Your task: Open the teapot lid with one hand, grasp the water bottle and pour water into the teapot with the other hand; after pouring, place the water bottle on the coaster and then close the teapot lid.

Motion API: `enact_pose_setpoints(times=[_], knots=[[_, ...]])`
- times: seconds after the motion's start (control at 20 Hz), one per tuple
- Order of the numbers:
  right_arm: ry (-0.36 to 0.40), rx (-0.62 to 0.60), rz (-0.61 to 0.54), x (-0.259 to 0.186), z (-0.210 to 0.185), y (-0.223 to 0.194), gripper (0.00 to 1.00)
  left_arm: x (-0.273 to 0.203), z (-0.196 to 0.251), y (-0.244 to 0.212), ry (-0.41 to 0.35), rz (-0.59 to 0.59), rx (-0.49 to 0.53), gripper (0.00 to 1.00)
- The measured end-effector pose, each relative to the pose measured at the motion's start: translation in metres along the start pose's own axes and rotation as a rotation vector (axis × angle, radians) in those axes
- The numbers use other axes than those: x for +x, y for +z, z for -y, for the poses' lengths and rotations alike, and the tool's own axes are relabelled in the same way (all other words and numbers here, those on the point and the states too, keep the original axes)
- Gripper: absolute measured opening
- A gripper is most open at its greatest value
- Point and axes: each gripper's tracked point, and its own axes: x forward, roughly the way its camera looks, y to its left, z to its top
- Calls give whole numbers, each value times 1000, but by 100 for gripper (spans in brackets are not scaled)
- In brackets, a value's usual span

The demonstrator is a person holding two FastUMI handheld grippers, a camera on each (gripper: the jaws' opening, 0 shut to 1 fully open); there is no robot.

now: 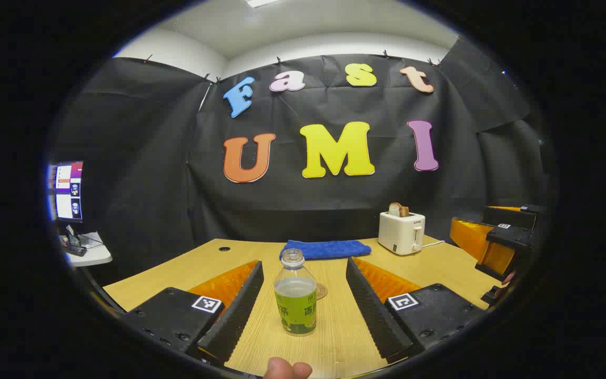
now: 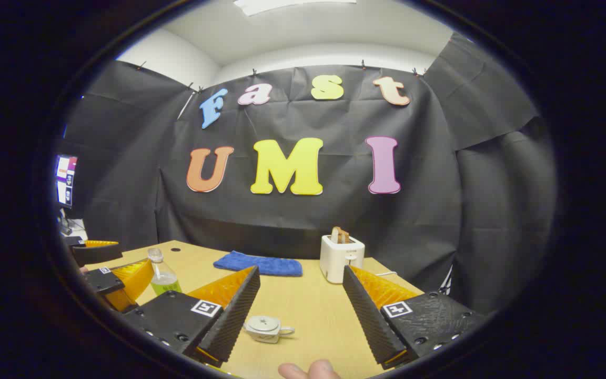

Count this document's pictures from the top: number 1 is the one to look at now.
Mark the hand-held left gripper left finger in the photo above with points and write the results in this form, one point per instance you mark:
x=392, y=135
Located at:
x=234, y=316

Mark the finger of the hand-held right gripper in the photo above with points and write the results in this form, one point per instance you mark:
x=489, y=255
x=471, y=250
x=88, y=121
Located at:
x=511, y=239
x=513, y=215

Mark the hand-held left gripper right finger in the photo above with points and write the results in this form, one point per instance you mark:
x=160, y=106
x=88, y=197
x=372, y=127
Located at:
x=371, y=310

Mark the round wooden coaster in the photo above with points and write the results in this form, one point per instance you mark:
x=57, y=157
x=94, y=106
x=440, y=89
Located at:
x=322, y=292

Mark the green label water bottle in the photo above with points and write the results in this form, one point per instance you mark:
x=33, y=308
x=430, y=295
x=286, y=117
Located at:
x=295, y=310

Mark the blue towel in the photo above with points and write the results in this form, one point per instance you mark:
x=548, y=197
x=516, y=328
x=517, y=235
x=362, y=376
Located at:
x=329, y=249

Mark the white toaster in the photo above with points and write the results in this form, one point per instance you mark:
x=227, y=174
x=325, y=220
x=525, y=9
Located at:
x=400, y=234

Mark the bread slice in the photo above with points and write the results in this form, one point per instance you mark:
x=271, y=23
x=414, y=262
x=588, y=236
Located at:
x=396, y=210

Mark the white side table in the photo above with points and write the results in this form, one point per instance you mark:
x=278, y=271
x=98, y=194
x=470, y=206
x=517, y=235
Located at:
x=99, y=256

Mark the black keyboard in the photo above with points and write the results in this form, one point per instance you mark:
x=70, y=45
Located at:
x=76, y=250

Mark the computer monitor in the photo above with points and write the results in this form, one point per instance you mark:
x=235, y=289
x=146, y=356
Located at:
x=66, y=195

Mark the ceiling light panel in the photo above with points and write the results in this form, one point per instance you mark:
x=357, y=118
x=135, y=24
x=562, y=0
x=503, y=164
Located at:
x=261, y=2

